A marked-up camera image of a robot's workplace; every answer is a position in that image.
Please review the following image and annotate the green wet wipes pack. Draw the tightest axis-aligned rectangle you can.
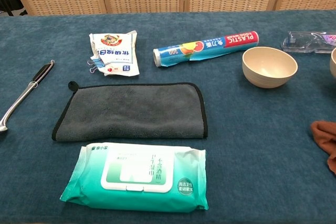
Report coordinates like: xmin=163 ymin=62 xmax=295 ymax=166
xmin=59 ymin=142 xmax=209 ymax=214

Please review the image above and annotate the beige bowl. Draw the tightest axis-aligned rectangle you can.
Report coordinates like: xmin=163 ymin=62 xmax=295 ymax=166
xmin=241 ymin=46 xmax=299 ymax=89
xmin=329 ymin=47 xmax=336 ymax=71

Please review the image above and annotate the steel tongs black handle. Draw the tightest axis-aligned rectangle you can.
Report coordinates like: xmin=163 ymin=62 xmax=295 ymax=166
xmin=0 ymin=59 xmax=56 ymax=133

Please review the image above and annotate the brown cloth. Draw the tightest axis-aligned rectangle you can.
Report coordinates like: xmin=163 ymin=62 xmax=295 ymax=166
xmin=310 ymin=120 xmax=336 ymax=175

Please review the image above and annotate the plastic wrap roll blue red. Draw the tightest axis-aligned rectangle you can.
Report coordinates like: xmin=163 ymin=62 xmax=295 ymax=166
xmin=153 ymin=30 xmax=260 ymax=68

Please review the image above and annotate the white sugar bag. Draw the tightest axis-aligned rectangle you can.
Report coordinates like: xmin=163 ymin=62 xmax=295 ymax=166
xmin=88 ymin=30 xmax=140 ymax=77

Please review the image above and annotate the clear plastic package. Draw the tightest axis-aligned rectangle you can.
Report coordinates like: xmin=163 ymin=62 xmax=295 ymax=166
xmin=281 ymin=30 xmax=336 ymax=55

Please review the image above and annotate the blue binder clip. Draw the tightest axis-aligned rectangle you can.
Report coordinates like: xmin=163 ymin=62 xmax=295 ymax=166
xmin=87 ymin=57 xmax=106 ymax=74

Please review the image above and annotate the grey towel black trim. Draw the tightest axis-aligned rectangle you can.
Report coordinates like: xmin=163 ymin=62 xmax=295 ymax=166
xmin=51 ymin=81 xmax=209 ymax=142

